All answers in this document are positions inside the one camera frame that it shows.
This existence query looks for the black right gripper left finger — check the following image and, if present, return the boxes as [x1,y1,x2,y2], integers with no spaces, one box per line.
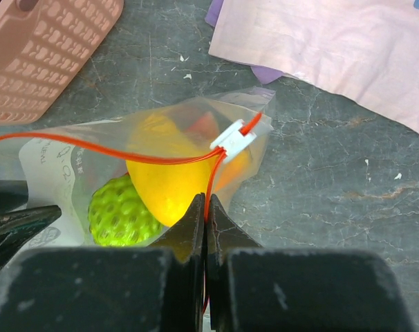
[0,194,205,331]

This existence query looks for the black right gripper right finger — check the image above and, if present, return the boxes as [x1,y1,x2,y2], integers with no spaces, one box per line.
[206,196,413,331]

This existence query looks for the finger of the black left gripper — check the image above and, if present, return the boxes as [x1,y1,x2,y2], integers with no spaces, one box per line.
[0,180,62,270]

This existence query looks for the green custard apple toy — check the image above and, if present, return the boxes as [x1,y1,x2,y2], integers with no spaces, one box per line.
[88,174,163,247]

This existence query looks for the clear zip top bag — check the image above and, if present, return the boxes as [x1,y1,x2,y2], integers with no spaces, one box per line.
[0,87,277,252]

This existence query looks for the orange toy fruit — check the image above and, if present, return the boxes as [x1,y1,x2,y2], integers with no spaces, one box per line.
[213,149,251,192]

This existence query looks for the yellow toy mango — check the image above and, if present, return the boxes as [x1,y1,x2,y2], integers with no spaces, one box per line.
[125,112,214,228]

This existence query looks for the pink plastic perforated basket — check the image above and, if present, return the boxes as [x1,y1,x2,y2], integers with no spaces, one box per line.
[0,1,124,126]

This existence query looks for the watermelon slice toy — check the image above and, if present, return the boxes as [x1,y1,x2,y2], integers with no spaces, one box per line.
[185,111,220,142]

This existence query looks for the purple cloth under pink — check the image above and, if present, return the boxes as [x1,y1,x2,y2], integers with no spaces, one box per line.
[205,0,286,84]

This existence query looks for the pink embroidered cloth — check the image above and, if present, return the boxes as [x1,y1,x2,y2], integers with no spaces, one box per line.
[209,0,419,133]

